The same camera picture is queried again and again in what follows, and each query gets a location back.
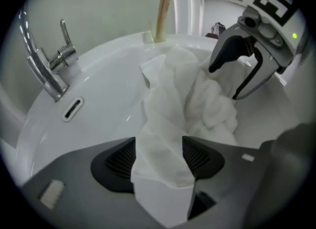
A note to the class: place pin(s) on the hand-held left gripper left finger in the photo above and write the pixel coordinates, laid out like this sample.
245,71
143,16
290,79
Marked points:
74,178

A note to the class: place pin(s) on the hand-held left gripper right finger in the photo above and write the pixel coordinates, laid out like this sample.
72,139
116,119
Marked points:
234,173

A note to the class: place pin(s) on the clear cup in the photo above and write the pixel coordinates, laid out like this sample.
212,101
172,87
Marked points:
147,37

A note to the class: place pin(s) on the white cloth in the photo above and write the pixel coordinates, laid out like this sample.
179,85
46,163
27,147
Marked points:
212,114
163,124

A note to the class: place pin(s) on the chrome faucet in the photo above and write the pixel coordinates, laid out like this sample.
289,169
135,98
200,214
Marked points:
42,75

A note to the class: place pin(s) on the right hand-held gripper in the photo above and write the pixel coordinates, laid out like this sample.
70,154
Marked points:
274,25

